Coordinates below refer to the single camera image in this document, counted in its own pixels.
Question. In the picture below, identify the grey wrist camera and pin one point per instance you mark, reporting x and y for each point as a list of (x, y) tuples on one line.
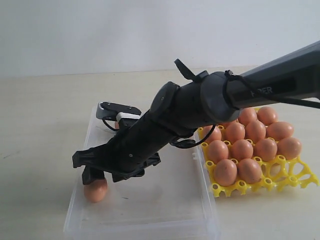
[(109, 110)]

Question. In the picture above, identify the clear plastic container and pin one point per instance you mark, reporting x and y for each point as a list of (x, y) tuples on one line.
[(172, 201)]

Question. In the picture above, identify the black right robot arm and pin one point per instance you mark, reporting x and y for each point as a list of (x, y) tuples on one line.
[(208, 99)]

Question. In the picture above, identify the brown egg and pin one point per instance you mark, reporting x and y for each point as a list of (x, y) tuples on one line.
[(217, 150), (242, 149), (266, 149), (95, 191), (225, 172), (279, 130), (289, 147), (249, 170), (215, 135), (267, 115), (234, 132), (247, 115), (116, 125), (255, 131)]

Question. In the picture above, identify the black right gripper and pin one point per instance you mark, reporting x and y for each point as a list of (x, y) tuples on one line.
[(125, 153)]

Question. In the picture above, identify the yellow plastic egg tray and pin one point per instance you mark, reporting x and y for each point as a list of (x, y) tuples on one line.
[(276, 174)]

